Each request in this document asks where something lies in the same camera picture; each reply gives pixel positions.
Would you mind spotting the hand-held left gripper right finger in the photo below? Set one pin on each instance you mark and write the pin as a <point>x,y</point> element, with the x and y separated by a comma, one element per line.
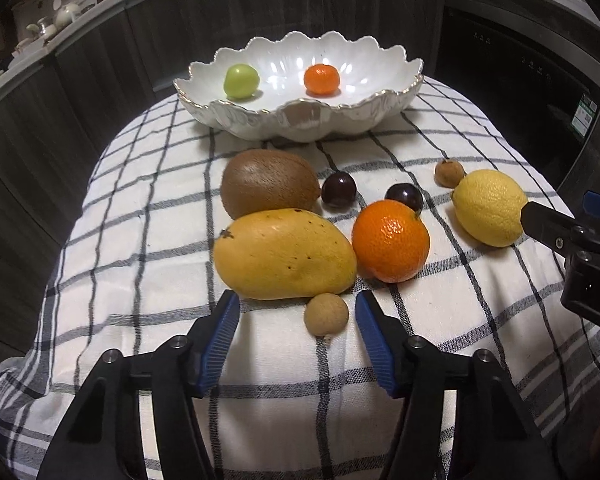
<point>375,342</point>

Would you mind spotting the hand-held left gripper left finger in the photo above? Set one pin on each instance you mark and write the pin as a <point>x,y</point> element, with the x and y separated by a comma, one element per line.
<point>222,332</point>

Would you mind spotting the pale tan longan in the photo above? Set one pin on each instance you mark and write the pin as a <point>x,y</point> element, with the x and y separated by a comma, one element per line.
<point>326,314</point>

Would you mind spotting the yellow lemon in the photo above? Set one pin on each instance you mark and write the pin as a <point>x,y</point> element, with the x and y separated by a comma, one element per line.
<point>487,207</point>

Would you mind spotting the yellow mango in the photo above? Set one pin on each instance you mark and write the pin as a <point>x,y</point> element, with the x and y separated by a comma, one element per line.
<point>280,255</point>

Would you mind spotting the large orange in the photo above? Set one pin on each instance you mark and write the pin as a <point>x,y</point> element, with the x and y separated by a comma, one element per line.
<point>391,242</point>

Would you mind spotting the brown longan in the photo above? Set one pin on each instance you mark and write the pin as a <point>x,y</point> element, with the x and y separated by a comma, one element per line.
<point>449,173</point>

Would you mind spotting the dark red plum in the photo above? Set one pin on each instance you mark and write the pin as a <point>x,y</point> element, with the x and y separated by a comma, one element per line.
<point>339,189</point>
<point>404,194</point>

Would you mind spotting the brown kiwi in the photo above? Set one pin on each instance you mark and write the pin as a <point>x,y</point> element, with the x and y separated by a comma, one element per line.
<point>265,182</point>

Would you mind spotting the white scalloped ceramic bowl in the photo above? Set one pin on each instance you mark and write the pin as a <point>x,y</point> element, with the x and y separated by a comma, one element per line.
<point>280,77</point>

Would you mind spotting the green white appliance sticker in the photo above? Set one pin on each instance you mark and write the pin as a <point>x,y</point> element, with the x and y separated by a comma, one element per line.
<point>585,114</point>

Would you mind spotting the white black checkered cloth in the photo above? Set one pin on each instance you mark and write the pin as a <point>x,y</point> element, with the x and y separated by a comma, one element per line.
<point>145,240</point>

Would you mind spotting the black built-in dishwasher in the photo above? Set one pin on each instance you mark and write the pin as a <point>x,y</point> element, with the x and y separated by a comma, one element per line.
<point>510,90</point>

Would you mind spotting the green round plum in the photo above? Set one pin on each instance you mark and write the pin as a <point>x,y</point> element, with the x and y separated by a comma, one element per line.
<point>241,81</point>

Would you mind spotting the small orange mandarin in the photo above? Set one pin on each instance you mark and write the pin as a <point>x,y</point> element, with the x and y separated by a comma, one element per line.
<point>322,80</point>

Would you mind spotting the white teapot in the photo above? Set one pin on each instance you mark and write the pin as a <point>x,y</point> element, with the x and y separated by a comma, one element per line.
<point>68,12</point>

